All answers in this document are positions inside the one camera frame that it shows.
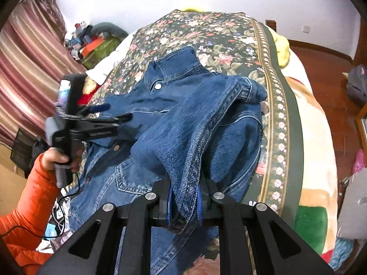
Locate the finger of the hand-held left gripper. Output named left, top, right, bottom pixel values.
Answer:
left=81, top=103, right=112, bottom=117
left=76, top=112, right=133, bottom=144

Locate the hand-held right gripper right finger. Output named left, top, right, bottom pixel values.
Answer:
left=197, top=178, right=334, bottom=275

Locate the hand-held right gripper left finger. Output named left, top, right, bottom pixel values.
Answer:
left=37, top=176, right=172, bottom=275

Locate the blue denim jacket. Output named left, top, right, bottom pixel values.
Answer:
left=67, top=46, right=268, bottom=274

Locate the person's left forearm orange sleeve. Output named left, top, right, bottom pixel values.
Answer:
left=0, top=152, right=70, bottom=270

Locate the person's left hand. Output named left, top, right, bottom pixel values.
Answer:
left=42, top=147, right=84, bottom=176

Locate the red plush cloth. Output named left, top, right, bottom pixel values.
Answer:
left=77, top=91, right=96, bottom=106

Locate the white cloth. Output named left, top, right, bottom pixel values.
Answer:
left=85, top=31, right=136, bottom=85

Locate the green bag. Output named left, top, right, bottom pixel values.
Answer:
left=82, top=37, right=121, bottom=70

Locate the orange packet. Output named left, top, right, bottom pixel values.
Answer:
left=80, top=41, right=104, bottom=58

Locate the striped maroon curtain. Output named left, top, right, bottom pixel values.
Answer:
left=0, top=0, right=88, bottom=146

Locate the black mesh crate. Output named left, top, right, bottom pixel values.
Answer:
left=9, top=127, right=38, bottom=173

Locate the pile of small clutter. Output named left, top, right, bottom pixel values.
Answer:
left=64, top=21, right=95, bottom=61

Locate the grey cushion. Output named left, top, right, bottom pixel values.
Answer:
left=92, top=22, right=129, bottom=39

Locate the dark floral bedspread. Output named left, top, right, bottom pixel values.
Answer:
left=86, top=9, right=304, bottom=275

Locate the teal cloth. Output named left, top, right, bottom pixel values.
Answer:
left=328, top=237, right=356, bottom=270

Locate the light grey cloth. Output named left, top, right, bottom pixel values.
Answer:
left=336, top=167, right=367, bottom=240

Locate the pink plastic item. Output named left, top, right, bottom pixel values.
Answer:
left=352, top=148, right=367, bottom=175

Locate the grey backpack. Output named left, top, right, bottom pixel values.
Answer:
left=345, top=64, right=367, bottom=105

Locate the thin black cable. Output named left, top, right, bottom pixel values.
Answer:
left=0, top=171, right=83, bottom=240

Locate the wooden furniture frame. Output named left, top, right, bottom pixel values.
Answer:
left=355, top=111, right=367, bottom=147

